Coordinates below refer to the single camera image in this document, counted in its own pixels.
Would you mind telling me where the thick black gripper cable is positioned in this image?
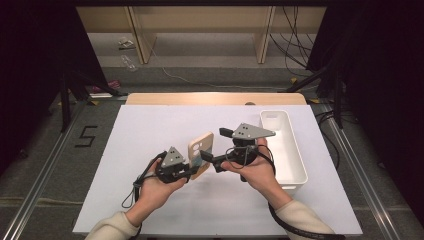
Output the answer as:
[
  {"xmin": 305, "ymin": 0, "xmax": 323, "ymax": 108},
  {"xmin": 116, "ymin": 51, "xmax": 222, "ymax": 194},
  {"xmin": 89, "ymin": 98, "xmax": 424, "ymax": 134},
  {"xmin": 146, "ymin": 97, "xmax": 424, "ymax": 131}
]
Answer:
[{"xmin": 225, "ymin": 144, "xmax": 347, "ymax": 240}]

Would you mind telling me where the beige printed phone case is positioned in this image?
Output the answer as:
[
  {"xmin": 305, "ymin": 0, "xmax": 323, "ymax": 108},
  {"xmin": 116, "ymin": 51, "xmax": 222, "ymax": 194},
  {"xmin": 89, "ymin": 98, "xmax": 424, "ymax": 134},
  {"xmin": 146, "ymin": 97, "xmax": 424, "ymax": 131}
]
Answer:
[{"xmin": 187, "ymin": 130, "xmax": 215, "ymax": 181}]

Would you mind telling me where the light wooden shelf unit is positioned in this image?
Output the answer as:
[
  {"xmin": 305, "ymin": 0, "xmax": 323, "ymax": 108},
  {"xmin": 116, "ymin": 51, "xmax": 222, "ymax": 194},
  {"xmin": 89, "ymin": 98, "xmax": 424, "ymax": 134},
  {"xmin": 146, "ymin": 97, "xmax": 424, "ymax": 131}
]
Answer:
[{"xmin": 75, "ymin": 5, "xmax": 328, "ymax": 65}]

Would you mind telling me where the black metal stand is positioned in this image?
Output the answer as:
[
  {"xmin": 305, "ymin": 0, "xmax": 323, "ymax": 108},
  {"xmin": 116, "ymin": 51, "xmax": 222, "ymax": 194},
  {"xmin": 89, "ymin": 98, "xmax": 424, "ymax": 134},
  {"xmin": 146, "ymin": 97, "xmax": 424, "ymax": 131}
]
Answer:
[
  {"xmin": 58, "ymin": 71, "xmax": 129, "ymax": 134},
  {"xmin": 285, "ymin": 65, "xmax": 345, "ymax": 130}
]

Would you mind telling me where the bundle of black cables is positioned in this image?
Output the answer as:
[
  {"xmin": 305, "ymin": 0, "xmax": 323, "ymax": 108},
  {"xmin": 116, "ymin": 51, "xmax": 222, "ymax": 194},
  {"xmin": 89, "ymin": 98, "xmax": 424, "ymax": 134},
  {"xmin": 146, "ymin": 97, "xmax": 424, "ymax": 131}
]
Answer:
[{"xmin": 269, "ymin": 5, "xmax": 322, "ymax": 78}]

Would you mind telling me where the white plastic storage box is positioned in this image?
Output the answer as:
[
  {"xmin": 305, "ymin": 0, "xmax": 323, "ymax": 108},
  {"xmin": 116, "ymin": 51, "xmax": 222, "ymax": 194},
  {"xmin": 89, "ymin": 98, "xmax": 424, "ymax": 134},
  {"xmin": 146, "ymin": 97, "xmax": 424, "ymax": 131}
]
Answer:
[{"xmin": 259, "ymin": 109, "xmax": 309, "ymax": 191}]

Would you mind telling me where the light wooden table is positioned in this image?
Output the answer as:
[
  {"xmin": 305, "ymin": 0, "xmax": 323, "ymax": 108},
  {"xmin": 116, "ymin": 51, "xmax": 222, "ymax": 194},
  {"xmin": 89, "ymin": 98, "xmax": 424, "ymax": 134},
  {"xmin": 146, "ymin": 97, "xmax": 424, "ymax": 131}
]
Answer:
[{"xmin": 125, "ymin": 92, "xmax": 308, "ymax": 107}]

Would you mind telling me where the aluminium floor rail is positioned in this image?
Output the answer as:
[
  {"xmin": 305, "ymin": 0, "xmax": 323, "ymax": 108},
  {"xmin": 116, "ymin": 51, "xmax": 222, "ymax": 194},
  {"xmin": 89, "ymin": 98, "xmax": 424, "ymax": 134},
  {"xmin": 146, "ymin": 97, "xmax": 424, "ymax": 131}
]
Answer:
[
  {"xmin": 0, "ymin": 99, "xmax": 88, "ymax": 240},
  {"xmin": 320, "ymin": 102, "xmax": 403, "ymax": 240}
]

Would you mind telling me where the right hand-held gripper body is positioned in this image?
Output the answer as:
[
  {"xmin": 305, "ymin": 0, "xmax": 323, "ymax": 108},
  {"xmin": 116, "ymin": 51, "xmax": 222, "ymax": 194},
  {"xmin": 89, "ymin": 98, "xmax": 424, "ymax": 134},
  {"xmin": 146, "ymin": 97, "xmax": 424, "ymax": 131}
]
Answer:
[{"xmin": 225, "ymin": 122, "xmax": 277, "ymax": 183}]

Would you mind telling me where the pink object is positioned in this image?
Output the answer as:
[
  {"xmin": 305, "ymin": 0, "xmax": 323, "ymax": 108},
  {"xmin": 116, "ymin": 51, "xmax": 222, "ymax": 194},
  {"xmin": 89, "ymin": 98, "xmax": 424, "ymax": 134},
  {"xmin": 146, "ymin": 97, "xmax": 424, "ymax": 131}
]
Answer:
[{"xmin": 92, "ymin": 79, "xmax": 121, "ymax": 94}]

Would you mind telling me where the clear plastic packet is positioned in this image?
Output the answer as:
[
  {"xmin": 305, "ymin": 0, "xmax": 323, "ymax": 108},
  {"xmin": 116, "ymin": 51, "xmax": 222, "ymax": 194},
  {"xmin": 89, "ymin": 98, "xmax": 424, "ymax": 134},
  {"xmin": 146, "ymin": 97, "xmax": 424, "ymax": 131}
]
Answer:
[{"xmin": 120, "ymin": 54, "xmax": 138, "ymax": 73}]

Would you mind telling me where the white table sheet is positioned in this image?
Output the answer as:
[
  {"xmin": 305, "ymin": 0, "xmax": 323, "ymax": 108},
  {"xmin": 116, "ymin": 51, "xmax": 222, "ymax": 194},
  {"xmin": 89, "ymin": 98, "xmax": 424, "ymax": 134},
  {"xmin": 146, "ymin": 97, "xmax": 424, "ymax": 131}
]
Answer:
[{"xmin": 72, "ymin": 104, "xmax": 364, "ymax": 236}]

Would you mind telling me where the person's left hand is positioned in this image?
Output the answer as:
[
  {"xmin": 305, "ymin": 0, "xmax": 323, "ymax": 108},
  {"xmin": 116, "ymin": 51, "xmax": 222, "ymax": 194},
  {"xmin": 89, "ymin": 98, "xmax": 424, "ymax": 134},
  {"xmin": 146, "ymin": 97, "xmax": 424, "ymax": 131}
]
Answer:
[{"xmin": 134, "ymin": 157, "xmax": 188, "ymax": 228}]

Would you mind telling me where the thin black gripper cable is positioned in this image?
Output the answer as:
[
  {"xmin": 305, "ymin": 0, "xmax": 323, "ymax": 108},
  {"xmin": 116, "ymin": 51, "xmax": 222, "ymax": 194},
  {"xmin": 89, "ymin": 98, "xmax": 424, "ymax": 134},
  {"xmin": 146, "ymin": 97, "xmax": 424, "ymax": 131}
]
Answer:
[{"xmin": 120, "ymin": 150, "xmax": 168, "ymax": 210}]

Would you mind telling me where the person's right hand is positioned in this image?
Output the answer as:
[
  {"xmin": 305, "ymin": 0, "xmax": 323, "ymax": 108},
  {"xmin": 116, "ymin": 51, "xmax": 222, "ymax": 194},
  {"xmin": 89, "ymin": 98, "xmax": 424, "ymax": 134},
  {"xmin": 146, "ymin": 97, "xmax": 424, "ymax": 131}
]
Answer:
[{"xmin": 220, "ymin": 137, "xmax": 278, "ymax": 209}]

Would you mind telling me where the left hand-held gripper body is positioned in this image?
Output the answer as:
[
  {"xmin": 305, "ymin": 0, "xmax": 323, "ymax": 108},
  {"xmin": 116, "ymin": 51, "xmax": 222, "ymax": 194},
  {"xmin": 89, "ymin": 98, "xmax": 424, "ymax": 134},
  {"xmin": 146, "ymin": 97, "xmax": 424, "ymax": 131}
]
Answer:
[{"xmin": 154, "ymin": 145, "xmax": 193, "ymax": 185}]

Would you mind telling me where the small white grey object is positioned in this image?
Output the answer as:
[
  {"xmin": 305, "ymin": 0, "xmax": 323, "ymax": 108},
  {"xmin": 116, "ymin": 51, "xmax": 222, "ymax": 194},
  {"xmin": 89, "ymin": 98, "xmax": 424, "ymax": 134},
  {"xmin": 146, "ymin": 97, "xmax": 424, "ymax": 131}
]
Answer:
[{"xmin": 117, "ymin": 36, "xmax": 136, "ymax": 51}]

